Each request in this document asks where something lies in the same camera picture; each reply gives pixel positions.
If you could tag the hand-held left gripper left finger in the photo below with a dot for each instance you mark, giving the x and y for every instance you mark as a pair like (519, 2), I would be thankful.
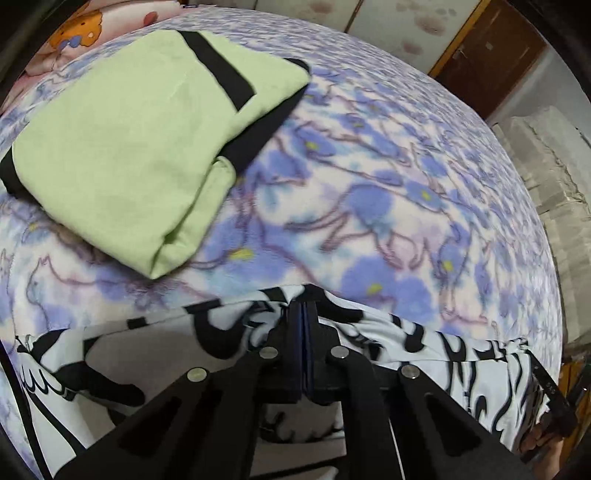
(294, 332)

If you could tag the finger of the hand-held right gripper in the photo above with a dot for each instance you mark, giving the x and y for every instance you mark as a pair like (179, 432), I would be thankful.
(549, 392)

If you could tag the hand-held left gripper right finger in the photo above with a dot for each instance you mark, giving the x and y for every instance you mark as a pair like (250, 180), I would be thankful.
(308, 332)

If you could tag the white black-printed shirt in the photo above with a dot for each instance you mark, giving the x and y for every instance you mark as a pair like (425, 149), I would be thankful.
(452, 369)

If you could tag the person's right hand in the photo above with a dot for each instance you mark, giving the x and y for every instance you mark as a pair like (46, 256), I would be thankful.
(540, 443)

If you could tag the purple floral blanket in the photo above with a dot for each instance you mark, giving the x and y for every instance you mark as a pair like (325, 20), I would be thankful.
(369, 184)

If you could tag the folded green black-trimmed garment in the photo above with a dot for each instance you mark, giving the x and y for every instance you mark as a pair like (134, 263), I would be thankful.
(115, 138)

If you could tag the wooden-framed white wardrobe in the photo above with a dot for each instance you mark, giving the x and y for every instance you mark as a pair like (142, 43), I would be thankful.
(369, 23)

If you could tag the brown wooden door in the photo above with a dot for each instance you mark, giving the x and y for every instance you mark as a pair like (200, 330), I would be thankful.
(489, 50)

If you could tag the pink orange-printed pillow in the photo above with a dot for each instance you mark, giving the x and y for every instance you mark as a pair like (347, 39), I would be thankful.
(69, 37)

